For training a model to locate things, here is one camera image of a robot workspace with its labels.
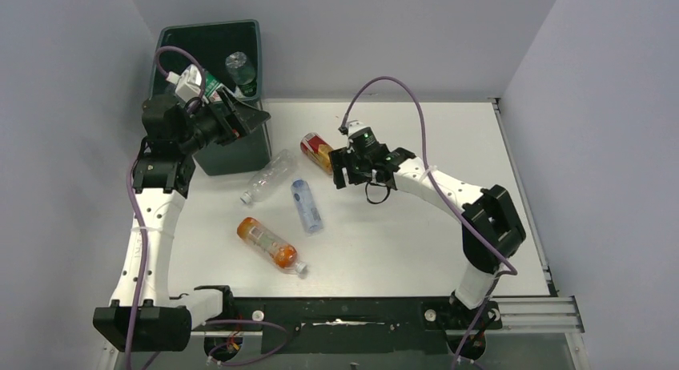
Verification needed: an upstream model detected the blue tinted water bottle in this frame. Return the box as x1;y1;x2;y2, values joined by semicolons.
291;179;323;234

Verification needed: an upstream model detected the dark green plastic bin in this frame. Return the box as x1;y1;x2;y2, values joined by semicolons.
156;19;271;176

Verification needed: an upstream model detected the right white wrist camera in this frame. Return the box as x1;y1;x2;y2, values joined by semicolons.
339;120;367;138

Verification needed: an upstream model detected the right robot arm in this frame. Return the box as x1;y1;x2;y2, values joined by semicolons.
330;122;526;328

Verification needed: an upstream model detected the dark green label bottle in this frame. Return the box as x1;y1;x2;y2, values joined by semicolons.
225;51;257;97

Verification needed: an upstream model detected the green label green cap bottle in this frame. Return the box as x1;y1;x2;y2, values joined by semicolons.
203;70;224;103

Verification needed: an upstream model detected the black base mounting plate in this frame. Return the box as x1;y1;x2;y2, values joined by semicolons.
198;296;502;355

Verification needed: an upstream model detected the clear unlabelled plastic bottle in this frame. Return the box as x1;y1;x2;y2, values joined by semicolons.
239;149;298;205

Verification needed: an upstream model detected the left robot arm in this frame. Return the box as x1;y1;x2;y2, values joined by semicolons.
93;92;271;354

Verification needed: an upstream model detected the red gold label bottle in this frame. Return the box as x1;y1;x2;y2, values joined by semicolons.
300;132;334;175

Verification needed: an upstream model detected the orange juice bottle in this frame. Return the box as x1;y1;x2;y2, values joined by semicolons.
236;217;307;276

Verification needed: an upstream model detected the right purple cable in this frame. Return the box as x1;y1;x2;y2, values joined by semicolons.
339;75;520;370

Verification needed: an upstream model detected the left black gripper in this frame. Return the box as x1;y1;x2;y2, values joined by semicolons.
176;87;269;155

